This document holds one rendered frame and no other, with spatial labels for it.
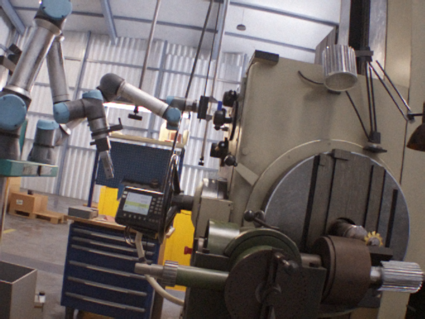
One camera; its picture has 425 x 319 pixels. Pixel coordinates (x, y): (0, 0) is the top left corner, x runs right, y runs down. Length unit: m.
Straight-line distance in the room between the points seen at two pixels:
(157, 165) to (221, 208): 2.28
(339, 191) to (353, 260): 0.35
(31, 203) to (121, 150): 5.28
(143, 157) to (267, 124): 2.26
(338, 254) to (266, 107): 0.61
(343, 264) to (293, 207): 0.34
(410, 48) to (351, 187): 0.69
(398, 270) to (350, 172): 0.38
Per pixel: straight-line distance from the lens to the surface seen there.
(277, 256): 0.73
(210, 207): 1.18
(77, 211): 3.08
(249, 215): 0.88
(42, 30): 1.40
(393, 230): 1.38
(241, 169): 1.24
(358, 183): 1.29
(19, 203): 8.69
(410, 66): 1.63
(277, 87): 1.35
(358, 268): 0.98
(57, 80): 1.51
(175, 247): 4.12
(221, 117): 1.56
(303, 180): 1.22
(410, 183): 1.54
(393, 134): 1.51
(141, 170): 3.44
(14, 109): 1.31
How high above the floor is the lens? 1.38
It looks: 3 degrees up
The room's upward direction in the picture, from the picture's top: 9 degrees clockwise
